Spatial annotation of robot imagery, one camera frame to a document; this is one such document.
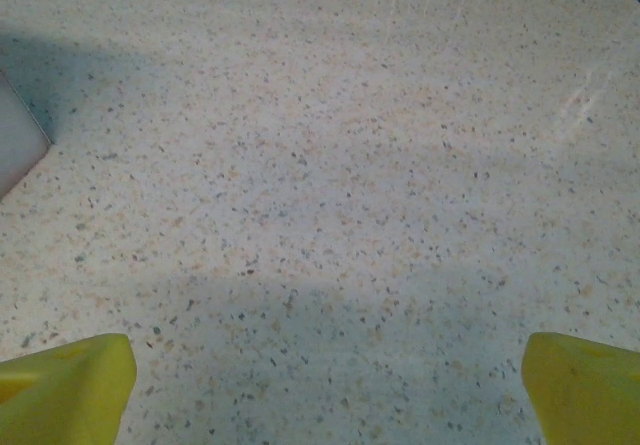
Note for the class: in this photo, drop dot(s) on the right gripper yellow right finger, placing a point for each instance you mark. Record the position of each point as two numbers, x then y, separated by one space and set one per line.
585 395

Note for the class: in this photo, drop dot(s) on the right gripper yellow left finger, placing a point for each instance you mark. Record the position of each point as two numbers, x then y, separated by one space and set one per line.
65 395

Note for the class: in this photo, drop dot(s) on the pink illustrated tin box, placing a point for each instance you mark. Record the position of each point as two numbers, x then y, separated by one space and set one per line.
20 140

